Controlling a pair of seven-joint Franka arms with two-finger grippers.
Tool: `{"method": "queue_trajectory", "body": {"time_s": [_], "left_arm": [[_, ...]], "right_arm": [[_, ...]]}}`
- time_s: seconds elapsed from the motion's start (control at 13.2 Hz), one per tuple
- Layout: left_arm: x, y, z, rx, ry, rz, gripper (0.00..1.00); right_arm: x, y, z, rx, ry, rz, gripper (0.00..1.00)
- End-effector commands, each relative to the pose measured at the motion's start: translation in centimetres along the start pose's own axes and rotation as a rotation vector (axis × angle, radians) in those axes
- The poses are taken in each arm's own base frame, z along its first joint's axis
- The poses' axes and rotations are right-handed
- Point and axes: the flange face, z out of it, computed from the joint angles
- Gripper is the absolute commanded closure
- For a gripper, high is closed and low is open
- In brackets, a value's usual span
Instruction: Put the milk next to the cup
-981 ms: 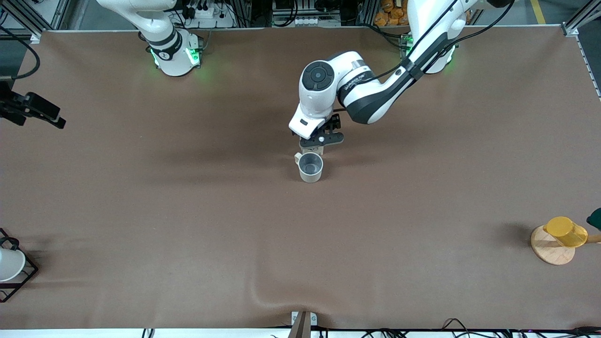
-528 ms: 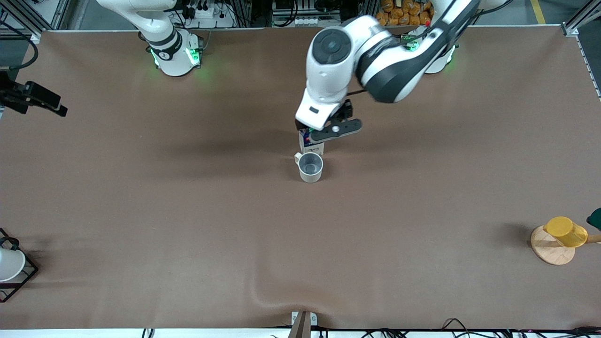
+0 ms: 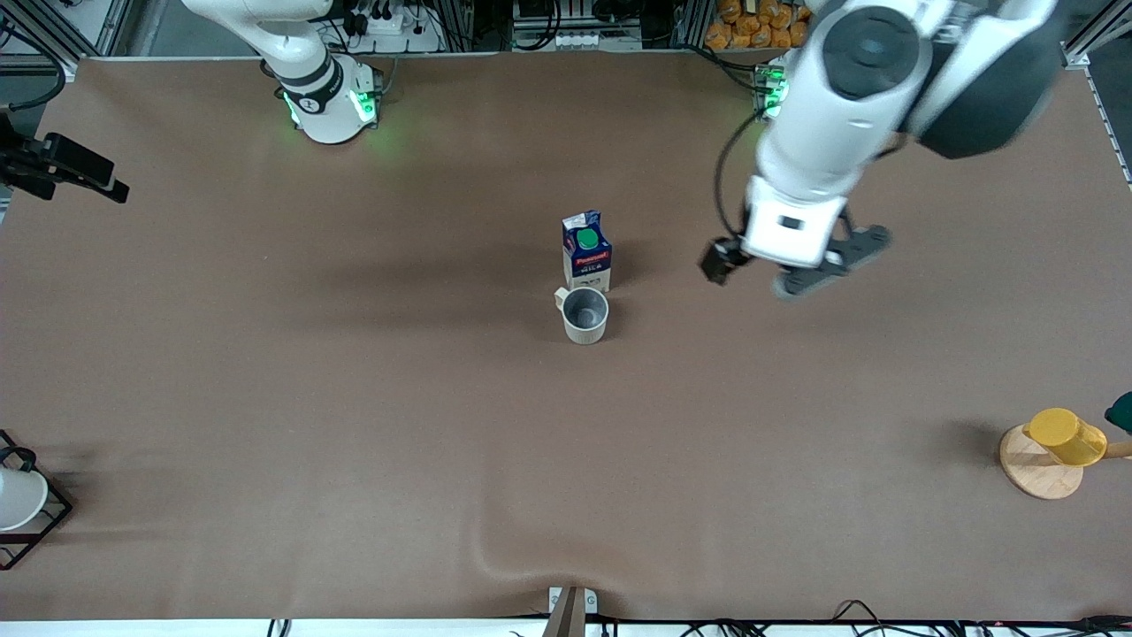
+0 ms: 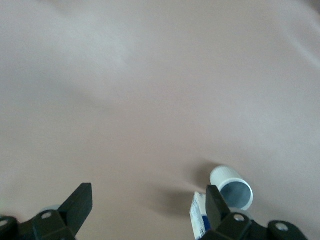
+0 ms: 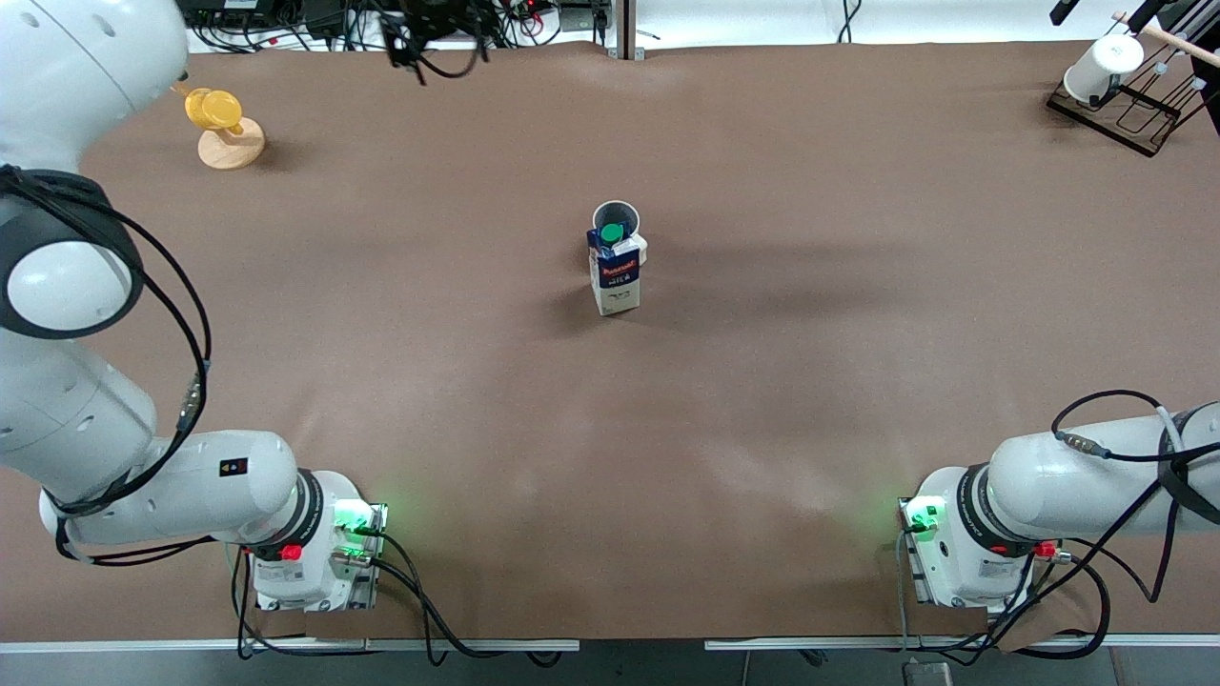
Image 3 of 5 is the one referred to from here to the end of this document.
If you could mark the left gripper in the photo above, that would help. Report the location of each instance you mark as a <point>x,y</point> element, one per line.
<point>722,259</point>

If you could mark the blue white milk carton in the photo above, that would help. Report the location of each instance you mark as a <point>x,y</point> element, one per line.
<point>588,261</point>

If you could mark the grey ceramic mug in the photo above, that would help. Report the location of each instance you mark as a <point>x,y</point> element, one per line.
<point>585,317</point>

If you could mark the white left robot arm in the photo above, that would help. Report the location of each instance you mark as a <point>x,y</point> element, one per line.
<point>849,106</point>

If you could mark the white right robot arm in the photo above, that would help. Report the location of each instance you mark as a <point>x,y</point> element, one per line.
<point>323,97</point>

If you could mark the white cup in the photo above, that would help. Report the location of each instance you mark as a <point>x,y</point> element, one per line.
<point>18,500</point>

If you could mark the round wooden cup stand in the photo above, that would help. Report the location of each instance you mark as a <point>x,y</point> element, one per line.
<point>1030,473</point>

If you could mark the yellow plastic cup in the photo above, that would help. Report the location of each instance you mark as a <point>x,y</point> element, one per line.
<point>1070,438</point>

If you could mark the dark green cup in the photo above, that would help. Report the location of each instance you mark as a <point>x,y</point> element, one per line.
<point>1121,414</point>

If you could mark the pile of orange bread rolls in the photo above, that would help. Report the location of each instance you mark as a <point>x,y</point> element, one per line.
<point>752,26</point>

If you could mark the brown table cloth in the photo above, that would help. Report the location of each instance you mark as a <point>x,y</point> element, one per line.
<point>566,442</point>

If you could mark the white empty power strip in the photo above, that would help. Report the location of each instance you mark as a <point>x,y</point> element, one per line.
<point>597,40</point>

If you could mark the white power strip with plugs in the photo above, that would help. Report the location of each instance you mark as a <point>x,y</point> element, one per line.
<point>393,31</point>

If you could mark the aluminium corner bracket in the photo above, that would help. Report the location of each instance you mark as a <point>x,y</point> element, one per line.
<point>1074,55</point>
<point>68,71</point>

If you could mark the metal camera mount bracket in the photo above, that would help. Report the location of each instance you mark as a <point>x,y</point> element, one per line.
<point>570,610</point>

